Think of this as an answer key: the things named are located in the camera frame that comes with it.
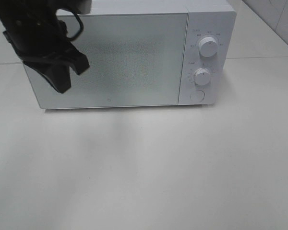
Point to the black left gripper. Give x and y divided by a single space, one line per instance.
40 41

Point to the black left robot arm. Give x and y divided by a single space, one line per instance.
79 7

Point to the white microwave door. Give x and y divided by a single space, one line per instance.
135 60

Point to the white timer knob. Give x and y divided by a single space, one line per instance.
202 76

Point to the upper white power knob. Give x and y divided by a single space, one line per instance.
208 46

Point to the white microwave oven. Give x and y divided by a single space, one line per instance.
204 18

